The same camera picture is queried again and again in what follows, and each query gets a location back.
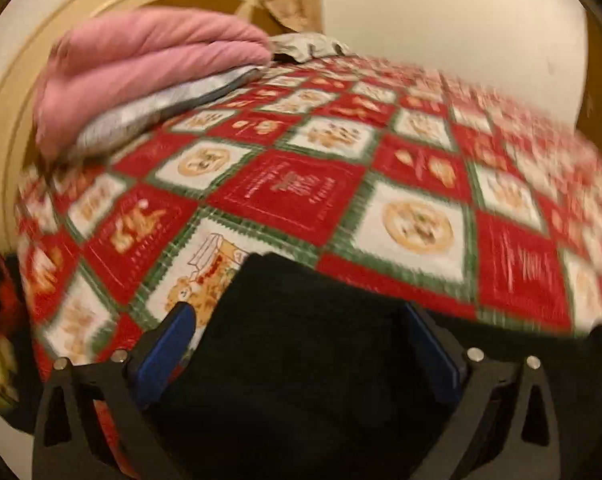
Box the grey crumpled far pillow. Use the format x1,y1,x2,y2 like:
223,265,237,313
271,32,352,63

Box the cream wooden headboard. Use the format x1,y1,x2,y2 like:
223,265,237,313
0,0,262,252

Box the dark clothes pile beside bed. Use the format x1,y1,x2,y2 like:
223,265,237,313
0,231,32,416

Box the red christmas patchwork bedspread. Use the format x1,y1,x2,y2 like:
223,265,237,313
16,56,602,376

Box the grey patterned pillow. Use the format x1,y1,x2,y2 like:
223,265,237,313
62,65,266,160

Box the folded pink blanket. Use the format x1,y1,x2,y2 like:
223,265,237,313
33,6,273,160

